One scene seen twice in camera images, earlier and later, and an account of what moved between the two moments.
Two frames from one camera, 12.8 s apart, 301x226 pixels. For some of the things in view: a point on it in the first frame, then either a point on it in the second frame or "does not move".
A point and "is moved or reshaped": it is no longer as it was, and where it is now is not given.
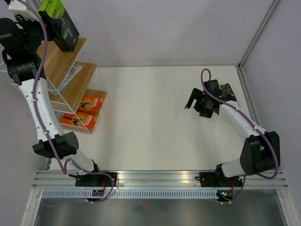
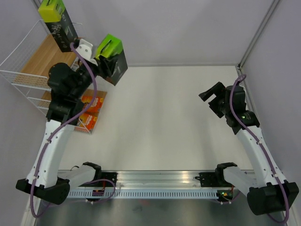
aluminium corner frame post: x=274 y=4 does not move
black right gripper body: x=202 y=107 -> x=219 y=106
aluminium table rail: x=51 y=178 does not move
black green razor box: x=227 y=92 is moved or reshaped
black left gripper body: x=32 y=31 -> x=105 y=71
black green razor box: x=67 y=37 does not move
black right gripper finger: x=194 y=94 -> x=216 y=90
